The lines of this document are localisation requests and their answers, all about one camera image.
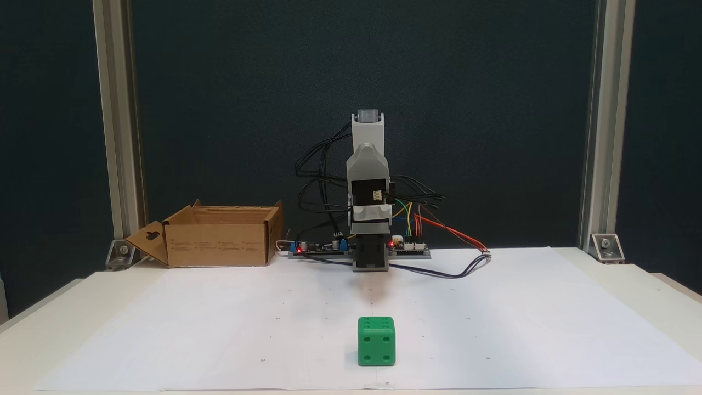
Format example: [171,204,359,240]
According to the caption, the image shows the grey fixed tapered gripper finger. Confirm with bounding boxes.
[352,219,390,235]

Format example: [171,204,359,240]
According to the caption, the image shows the green die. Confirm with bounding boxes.
[357,316,397,367]

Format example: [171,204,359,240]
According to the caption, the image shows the motor controller circuit board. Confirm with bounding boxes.
[389,235,431,258]

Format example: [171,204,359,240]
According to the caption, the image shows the blue power circuit board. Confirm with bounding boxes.
[290,238,352,258]

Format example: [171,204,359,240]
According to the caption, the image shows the brown cardboard box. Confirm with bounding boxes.
[125,199,285,268]

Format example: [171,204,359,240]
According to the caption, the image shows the white paper sheet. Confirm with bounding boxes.
[36,247,702,391]

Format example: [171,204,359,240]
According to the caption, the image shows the coloured jumper wire bundle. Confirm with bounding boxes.
[393,202,413,238]

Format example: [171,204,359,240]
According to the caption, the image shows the black base servo cable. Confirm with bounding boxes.
[298,208,352,254]

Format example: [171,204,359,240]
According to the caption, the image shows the black forearm servo cable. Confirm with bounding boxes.
[295,123,353,212]

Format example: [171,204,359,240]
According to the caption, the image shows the long black cable with connector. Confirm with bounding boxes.
[299,251,492,279]

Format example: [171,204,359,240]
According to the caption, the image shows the red orange wire bundle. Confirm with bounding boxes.
[415,206,490,253]

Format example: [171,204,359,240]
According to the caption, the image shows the metal corner bracket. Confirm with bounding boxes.
[590,234,626,264]
[105,239,137,270]

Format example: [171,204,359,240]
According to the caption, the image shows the aluminium frame post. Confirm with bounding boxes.
[578,0,637,251]
[92,0,148,243]

